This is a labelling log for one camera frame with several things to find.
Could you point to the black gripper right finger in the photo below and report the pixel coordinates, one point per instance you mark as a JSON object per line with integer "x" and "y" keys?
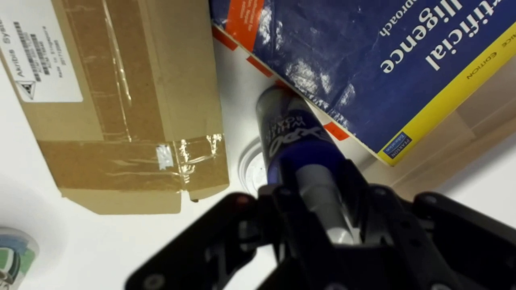
{"x": 425, "y": 242}

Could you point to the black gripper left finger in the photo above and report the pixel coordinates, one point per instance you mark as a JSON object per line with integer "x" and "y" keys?
{"x": 236, "y": 242}

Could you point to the blue spray bottle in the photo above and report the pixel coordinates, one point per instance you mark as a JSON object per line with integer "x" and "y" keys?
{"x": 296, "y": 146}

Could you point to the brown cardboard box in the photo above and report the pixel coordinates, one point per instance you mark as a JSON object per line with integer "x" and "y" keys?
{"x": 119, "y": 107}

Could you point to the blue and yellow book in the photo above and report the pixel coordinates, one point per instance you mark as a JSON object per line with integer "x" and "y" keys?
{"x": 349, "y": 59}

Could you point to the patterned paper cup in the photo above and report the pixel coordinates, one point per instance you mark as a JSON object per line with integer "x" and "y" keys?
{"x": 14, "y": 258}

